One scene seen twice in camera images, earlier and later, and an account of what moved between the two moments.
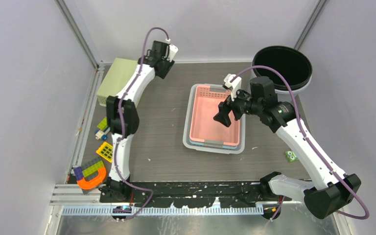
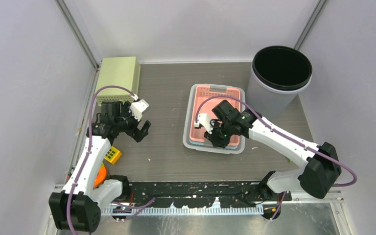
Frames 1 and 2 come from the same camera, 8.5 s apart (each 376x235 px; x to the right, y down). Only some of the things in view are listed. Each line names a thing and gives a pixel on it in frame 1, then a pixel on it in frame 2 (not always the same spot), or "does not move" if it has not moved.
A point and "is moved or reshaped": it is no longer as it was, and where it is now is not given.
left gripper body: (166, 67) -> (131, 127)
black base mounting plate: (187, 194) does not move
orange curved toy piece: (100, 179) does not move
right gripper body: (242, 104) -> (221, 134)
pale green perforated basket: (119, 74) is moved or reshaped
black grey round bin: (295, 63) does not move
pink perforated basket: (204, 101) does not move
